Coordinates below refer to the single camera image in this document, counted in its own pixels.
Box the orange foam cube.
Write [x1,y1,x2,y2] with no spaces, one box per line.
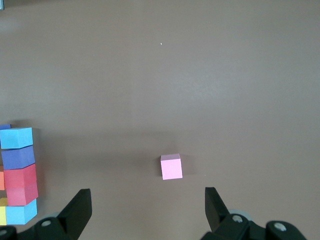
[0,165,6,191]

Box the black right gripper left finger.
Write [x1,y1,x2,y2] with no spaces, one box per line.
[0,188,93,240]

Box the yellow foam cube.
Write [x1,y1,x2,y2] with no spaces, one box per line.
[0,197,8,226]

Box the pink foam cube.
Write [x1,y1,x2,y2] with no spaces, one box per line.
[160,153,183,180]

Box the blue foam cube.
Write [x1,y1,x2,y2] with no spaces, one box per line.
[5,198,38,225]
[0,127,34,150]

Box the red foam cube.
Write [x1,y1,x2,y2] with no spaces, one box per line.
[6,182,39,207]
[3,163,38,189]

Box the large table cover mat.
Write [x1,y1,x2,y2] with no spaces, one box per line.
[0,0,320,240]

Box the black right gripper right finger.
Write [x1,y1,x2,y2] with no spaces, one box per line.
[199,186,308,240]

